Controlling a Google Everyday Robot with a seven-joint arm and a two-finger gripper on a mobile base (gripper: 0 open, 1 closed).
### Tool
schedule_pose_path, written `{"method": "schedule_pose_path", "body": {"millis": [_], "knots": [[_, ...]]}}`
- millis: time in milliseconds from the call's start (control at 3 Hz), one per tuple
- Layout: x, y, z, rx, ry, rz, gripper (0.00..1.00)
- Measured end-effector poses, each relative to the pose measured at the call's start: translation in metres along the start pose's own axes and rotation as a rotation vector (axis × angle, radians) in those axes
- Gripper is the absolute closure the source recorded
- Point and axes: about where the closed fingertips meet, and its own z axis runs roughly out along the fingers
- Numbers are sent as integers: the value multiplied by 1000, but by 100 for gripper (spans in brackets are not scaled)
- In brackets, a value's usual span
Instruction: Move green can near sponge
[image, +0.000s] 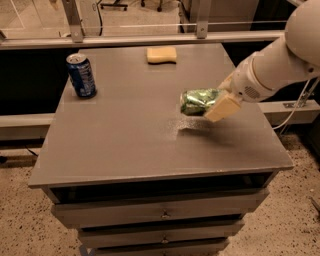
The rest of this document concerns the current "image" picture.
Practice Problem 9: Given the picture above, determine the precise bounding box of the yellow sponge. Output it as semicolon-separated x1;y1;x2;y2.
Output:
147;47;177;64

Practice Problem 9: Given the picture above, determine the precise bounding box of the office chair base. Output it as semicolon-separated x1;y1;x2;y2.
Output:
99;0;128;11

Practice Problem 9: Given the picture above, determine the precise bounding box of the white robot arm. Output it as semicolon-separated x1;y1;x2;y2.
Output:
204;0;320;122

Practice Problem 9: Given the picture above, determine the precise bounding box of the grey drawer cabinet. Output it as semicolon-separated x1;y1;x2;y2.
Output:
29;44;292;256

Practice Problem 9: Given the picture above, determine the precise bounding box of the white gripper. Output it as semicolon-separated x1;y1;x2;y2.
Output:
204;55;272;122

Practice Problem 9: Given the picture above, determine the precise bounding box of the crushed green soda can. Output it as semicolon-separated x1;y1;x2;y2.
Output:
180;88;222;116

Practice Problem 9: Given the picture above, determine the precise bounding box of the metal railing frame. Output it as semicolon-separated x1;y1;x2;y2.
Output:
0;0;320;51

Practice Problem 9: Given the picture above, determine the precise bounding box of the blue soda can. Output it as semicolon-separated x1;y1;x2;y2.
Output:
66;53;97;98

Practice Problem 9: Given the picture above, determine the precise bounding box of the white cable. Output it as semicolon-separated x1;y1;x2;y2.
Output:
272;78;313;131

